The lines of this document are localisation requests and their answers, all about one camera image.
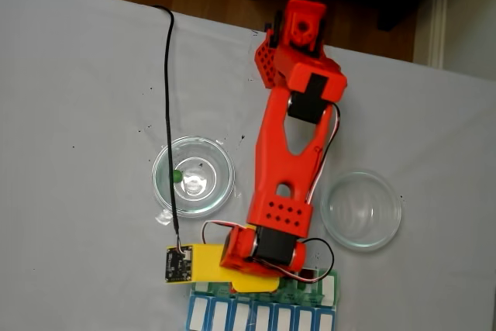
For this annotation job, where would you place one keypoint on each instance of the white door trim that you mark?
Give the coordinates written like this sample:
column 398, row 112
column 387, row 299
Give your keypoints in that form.
column 439, row 21

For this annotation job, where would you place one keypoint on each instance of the red round pill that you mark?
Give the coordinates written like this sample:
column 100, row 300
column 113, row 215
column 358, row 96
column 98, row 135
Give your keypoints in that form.
column 308, row 274

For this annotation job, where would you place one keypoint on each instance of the blue weekly pill organizer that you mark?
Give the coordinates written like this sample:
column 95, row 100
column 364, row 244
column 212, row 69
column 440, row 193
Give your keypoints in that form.
column 191, row 313

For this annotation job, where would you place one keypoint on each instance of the clear glass bowl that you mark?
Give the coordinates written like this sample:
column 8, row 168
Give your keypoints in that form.
column 362, row 211
column 217, row 191

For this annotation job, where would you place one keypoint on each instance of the green weekly pill organizer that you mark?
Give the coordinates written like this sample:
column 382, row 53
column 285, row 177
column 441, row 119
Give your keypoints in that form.
column 329, row 288

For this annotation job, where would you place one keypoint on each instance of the black camera circuit board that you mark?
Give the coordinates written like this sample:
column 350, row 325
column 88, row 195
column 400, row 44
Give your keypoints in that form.
column 179, row 265

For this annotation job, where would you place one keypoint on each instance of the orange perforated base bracket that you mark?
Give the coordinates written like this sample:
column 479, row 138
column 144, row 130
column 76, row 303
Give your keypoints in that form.
column 265, row 63

